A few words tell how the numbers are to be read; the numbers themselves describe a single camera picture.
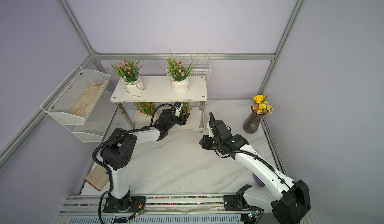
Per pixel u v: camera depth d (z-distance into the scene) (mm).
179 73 657
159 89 785
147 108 860
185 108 882
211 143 673
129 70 662
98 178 819
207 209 730
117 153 517
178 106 825
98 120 927
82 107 751
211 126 610
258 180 819
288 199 379
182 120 859
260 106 837
